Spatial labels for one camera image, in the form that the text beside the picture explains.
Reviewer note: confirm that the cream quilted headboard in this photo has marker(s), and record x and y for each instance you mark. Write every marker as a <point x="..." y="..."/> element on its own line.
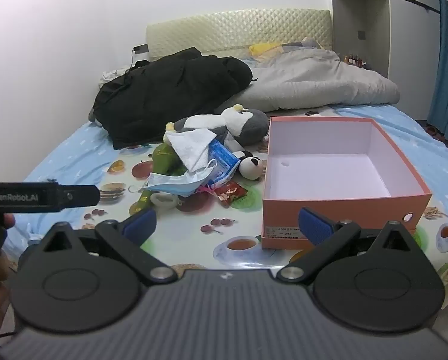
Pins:
<point x="239" y="30"/>

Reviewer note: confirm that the yellow pillow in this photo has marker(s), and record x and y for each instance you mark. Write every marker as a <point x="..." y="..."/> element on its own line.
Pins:
<point x="263" y="47"/>

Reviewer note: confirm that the red slippers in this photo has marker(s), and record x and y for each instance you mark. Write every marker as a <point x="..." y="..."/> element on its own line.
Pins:
<point x="432" y="130"/>

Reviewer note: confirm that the black jacket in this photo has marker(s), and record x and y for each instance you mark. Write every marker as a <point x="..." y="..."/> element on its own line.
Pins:
<point x="164" y="90"/>

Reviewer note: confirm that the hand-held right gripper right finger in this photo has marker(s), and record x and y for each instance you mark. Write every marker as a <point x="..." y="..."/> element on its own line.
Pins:
<point x="316" y="228"/>

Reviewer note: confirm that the white crumpled cloth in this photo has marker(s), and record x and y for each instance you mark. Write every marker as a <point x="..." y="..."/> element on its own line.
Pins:
<point x="111" y="75"/>

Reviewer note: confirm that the grey duvet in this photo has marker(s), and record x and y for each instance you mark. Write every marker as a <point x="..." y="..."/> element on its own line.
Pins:
<point x="314" y="78"/>

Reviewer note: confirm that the light blue bed sheet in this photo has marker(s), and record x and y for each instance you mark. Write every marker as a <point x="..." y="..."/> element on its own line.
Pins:
<point x="415" y="131"/>

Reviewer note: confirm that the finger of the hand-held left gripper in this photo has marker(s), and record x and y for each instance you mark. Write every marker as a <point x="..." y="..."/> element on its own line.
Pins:
<point x="81" y="195"/>

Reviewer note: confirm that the small panda plush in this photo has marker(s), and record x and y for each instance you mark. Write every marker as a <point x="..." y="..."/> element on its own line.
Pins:
<point x="252" y="167"/>

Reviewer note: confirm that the dark wall switch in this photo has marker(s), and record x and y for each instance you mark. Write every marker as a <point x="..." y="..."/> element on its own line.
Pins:
<point x="361" y="34"/>

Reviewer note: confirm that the white wardrobe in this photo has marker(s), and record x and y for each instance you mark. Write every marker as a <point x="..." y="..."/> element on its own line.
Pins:
<point x="407" y="63"/>

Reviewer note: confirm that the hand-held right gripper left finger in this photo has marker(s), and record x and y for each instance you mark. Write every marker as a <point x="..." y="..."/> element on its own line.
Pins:
<point x="140" y="225"/>

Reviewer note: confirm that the black charger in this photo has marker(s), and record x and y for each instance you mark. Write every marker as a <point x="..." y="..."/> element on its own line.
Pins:
<point x="140" y="48"/>

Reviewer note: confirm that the row of small bottles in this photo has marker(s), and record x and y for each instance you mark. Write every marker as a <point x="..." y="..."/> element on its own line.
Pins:
<point x="355" y="61"/>

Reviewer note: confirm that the blue tissue pack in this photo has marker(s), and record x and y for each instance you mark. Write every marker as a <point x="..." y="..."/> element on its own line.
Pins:
<point x="224" y="161"/>

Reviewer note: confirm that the blue face mask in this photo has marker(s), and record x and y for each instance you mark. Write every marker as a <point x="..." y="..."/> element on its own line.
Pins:
<point x="171" y="183"/>

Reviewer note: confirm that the red foil packet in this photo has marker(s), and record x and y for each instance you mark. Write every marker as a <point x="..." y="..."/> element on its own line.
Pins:
<point x="231" y="193"/>

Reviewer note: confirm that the food print mat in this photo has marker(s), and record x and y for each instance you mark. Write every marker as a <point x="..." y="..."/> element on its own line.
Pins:
<point x="194" y="228"/>

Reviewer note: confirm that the pink cardboard box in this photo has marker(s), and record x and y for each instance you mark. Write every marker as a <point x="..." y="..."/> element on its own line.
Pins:
<point x="284" y="213"/>

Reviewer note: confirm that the white towel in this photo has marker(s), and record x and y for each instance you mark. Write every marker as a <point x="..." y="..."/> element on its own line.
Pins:
<point x="192" y="148"/>

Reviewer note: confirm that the green plush massage stick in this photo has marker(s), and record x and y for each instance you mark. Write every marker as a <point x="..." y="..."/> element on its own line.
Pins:
<point x="164" y="159"/>

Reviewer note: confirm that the grey white penguin plush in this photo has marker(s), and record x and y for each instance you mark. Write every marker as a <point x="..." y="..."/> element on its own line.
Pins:
<point x="246" y="123"/>

